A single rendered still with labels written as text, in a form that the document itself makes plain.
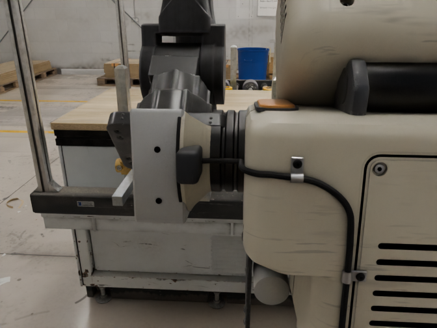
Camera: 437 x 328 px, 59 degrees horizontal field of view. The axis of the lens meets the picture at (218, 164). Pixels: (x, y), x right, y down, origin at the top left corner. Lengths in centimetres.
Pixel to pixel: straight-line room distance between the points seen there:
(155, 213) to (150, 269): 152
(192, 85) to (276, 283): 26
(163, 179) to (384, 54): 21
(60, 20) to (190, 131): 890
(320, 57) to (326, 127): 6
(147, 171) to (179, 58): 15
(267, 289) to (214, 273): 136
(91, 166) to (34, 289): 83
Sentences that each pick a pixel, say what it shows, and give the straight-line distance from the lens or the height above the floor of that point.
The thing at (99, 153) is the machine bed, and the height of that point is 77.
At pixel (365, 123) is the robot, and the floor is 124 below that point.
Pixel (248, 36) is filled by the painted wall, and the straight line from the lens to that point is 840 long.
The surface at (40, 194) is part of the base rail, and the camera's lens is 153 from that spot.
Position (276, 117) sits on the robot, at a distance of 30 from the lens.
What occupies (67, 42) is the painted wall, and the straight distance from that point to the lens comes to 920.
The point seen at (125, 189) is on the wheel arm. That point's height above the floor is 82.
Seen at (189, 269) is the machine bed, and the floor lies 20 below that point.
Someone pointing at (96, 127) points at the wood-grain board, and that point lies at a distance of 159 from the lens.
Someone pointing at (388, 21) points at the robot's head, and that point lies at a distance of 33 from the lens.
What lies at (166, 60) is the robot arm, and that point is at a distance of 46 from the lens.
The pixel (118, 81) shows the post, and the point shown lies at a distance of 130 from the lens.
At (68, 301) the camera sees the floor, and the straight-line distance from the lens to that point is 212.
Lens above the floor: 131
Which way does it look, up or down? 22 degrees down
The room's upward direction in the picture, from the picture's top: straight up
